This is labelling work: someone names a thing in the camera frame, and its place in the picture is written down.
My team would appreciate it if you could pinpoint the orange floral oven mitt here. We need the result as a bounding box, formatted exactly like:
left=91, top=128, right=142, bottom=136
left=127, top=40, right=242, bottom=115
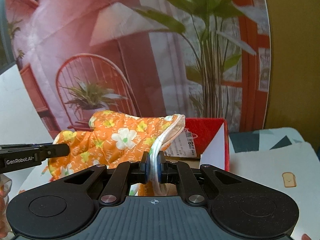
left=48, top=110, right=185, bottom=196

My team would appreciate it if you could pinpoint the printed living room backdrop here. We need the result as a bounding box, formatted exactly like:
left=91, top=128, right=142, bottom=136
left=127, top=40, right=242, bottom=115
left=1, top=0, right=271, bottom=137

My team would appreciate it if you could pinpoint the red strawberry cardboard box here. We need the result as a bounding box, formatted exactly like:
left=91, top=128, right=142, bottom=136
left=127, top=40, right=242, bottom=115
left=165, top=118, right=229, bottom=171

